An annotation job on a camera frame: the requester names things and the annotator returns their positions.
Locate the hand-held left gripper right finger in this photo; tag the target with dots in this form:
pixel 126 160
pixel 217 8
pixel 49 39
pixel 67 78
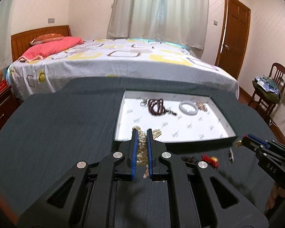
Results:
pixel 150 152

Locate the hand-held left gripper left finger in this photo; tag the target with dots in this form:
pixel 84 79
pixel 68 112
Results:
pixel 134 152

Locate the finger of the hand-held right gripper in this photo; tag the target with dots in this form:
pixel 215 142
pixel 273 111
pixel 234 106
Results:
pixel 250 144
pixel 258 140

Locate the small gold ornament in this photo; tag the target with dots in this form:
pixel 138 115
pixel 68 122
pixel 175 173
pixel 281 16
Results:
pixel 239 143

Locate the small silver pendant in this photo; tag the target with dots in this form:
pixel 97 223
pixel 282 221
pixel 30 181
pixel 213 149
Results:
pixel 230 155

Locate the red gold pendant jewelry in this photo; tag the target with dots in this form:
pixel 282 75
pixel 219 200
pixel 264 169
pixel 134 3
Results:
pixel 210 159

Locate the shallow grey cardboard tray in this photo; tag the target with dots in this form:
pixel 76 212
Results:
pixel 192 128

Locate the white jade bangle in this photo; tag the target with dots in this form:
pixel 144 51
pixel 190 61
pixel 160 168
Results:
pixel 181 107

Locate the person's right hand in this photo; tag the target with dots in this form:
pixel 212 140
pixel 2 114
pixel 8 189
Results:
pixel 279 192

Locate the white appliance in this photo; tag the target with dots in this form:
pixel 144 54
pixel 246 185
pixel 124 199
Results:
pixel 283 114

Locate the pile of clothes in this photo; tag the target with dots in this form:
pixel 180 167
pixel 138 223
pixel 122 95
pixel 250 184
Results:
pixel 266 90

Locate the wooden chair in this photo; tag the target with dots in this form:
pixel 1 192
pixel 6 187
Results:
pixel 279 68

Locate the bed with patterned sheet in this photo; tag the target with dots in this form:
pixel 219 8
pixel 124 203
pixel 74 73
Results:
pixel 133 66

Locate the brown wooden door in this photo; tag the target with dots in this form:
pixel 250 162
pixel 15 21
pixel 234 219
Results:
pixel 234 33

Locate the pink pillow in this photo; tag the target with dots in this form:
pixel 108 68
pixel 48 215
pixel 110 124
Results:
pixel 49 48

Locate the dark wooden nightstand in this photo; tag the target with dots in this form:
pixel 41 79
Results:
pixel 2 114

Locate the pale window curtain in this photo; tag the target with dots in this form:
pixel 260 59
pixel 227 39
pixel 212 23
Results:
pixel 161 11

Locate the orange pillow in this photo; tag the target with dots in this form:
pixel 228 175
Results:
pixel 46 38

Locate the wooden headboard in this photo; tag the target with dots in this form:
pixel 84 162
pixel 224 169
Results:
pixel 21 40

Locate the pale side curtain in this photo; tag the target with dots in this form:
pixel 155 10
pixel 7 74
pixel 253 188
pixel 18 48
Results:
pixel 2 33

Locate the grey wall outlet plate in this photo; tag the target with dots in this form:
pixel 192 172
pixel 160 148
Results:
pixel 51 20

